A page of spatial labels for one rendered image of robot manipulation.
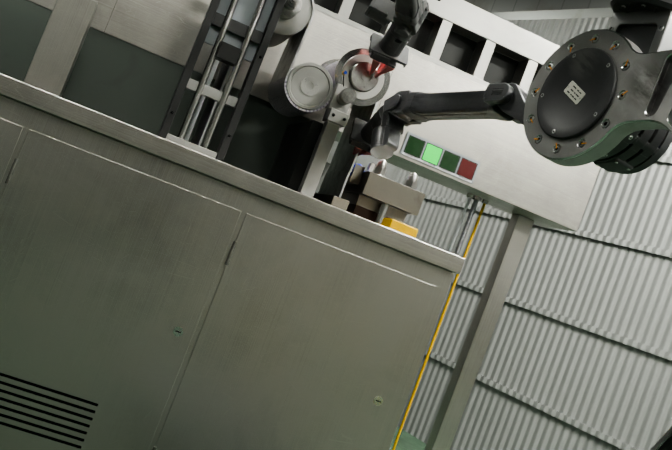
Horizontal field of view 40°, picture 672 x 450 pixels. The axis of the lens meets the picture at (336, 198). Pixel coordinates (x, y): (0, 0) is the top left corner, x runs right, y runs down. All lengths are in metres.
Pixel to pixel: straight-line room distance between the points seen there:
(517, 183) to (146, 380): 1.36
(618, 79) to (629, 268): 3.46
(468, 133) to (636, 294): 2.02
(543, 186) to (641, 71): 1.68
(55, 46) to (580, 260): 3.25
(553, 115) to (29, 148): 1.13
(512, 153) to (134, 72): 1.15
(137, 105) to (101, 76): 0.12
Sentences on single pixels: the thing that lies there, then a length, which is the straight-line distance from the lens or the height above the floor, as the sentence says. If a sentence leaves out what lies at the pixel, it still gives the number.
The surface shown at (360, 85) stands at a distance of 2.40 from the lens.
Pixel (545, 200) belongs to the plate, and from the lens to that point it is 2.98.
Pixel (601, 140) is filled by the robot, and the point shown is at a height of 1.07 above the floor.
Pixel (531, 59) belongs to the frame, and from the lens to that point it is 2.97.
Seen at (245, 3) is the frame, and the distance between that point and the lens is 2.28.
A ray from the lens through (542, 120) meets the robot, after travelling 1.39.
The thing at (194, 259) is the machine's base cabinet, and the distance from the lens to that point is 2.08.
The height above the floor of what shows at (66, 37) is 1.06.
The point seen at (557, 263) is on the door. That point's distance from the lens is 5.06.
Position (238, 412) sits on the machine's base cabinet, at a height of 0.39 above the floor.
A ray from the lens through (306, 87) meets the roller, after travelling 2.39.
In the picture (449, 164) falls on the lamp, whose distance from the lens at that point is 2.84.
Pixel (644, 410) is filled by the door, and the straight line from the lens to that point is 4.52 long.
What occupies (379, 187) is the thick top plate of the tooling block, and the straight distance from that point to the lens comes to 2.39.
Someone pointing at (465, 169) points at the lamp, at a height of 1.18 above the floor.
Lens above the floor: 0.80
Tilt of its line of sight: 3 degrees up
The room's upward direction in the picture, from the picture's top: 21 degrees clockwise
